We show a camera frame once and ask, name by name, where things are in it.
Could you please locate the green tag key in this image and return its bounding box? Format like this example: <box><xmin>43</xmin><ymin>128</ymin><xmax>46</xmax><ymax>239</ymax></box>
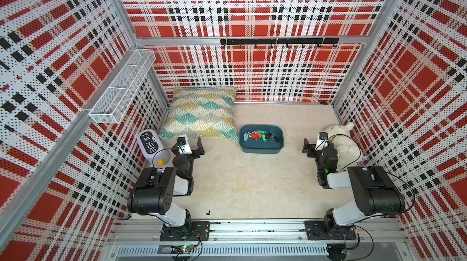
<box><xmin>250</xmin><ymin>131</ymin><xmax>263</xmax><ymax>139</ymax></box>

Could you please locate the red tag key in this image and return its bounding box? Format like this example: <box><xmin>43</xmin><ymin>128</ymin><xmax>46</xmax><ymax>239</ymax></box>
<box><xmin>249</xmin><ymin>130</ymin><xmax>265</xmax><ymax>139</ymax></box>

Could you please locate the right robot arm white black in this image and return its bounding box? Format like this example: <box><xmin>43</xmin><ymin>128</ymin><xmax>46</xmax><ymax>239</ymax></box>
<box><xmin>302</xmin><ymin>138</ymin><xmax>407</xmax><ymax>234</ymax></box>

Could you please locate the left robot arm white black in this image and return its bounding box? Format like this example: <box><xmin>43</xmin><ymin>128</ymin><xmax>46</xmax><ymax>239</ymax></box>
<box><xmin>127</xmin><ymin>136</ymin><xmax>205</xmax><ymax>232</ymax></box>

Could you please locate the teal storage box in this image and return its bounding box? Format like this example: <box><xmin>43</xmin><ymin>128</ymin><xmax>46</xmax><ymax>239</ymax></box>
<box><xmin>239</xmin><ymin>124</ymin><xmax>285</xmax><ymax>154</ymax></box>

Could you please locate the white plush toy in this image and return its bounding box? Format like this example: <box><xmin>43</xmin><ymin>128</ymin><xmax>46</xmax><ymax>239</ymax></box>
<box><xmin>325</xmin><ymin>122</ymin><xmax>363</xmax><ymax>171</ymax></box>

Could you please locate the lavender I'm here jug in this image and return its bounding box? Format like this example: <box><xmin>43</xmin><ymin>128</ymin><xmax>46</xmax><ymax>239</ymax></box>
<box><xmin>137</xmin><ymin>129</ymin><xmax>170</xmax><ymax>167</ymax></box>

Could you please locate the fan pattern cushion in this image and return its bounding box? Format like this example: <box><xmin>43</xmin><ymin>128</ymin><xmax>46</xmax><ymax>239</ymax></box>
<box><xmin>159</xmin><ymin>87</ymin><xmax>238</xmax><ymax>141</ymax></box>

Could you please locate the green circuit board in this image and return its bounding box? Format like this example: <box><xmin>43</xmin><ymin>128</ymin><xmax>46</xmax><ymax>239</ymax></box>
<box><xmin>170</xmin><ymin>245</ymin><xmax>193</xmax><ymax>255</ymax></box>

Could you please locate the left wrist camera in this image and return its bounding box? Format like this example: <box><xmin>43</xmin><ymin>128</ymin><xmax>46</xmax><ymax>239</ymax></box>
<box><xmin>176</xmin><ymin>135</ymin><xmax>192</xmax><ymax>155</ymax></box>

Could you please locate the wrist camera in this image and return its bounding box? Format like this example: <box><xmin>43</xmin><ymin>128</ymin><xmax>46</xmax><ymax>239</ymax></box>
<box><xmin>176</xmin><ymin>135</ymin><xmax>192</xmax><ymax>155</ymax></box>
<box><xmin>315</xmin><ymin>132</ymin><xmax>328</xmax><ymax>151</ymax></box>

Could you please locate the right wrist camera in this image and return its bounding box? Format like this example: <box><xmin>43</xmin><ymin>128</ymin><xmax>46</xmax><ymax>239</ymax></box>
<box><xmin>315</xmin><ymin>132</ymin><xmax>328</xmax><ymax>151</ymax></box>

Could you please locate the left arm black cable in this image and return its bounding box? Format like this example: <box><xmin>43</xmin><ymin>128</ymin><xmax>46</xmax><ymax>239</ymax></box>
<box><xmin>152</xmin><ymin>147</ymin><xmax>183</xmax><ymax>169</ymax></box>

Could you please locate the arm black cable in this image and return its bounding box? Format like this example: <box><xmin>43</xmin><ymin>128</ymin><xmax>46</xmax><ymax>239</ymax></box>
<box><xmin>152</xmin><ymin>147</ymin><xmax>183</xmax><ymax>169</ymax></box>
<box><xmin>326</xmin><ymin>134</ymin><xmax>362</xmax><ymax>172</ymax></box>

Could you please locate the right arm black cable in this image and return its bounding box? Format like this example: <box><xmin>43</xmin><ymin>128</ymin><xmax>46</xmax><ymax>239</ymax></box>
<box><xmin>326</xmin><ymin>134</ymin><xmax>362</xmax><ymax>172</ymax></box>

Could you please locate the white wire mesh shelf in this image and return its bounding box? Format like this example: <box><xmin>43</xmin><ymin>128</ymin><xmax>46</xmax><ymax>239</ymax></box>
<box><xmin>89</xmin><ymin>49</ymin><xmax>155</xmax><ymax>124</ymax></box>

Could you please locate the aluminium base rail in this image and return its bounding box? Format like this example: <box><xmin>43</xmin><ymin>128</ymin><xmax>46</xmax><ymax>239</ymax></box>
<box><xmin>102</xmin><ymin>218</ymin><xmax>416</xmax><ymax>261</ymax></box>

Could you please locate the black hook rail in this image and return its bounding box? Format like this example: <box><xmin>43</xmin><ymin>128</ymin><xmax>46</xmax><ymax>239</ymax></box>
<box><xmin>220</xmin><ymin>37</ymin><xmax>339</xmax><ymax>47</ymax></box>

